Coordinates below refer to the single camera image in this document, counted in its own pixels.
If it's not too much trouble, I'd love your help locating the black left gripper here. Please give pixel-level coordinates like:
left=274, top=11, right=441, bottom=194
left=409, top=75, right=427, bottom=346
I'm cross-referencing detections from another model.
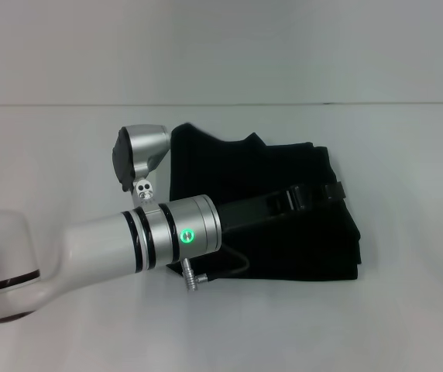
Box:
left=215, top=181, right=347, bottom=234

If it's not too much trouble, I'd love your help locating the black shirt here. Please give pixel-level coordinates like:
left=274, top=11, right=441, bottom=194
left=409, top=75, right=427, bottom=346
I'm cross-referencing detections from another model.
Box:
left=165, top=122, right=363, bottom=282

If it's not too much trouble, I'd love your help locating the dark left arm cable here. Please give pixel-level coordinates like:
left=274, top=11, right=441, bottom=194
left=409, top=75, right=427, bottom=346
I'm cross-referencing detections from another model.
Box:
left=204, top=242, right=250, bottom=281

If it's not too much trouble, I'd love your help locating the silver left cable connector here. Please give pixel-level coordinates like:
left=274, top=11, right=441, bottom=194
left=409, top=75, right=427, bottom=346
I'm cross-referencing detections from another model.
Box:
left=180, top=258, right=214, bottom=291

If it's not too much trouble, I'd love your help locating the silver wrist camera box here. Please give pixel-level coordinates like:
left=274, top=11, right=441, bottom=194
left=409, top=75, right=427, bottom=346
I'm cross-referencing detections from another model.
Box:
left=110, top=123, right=170, bottom=213

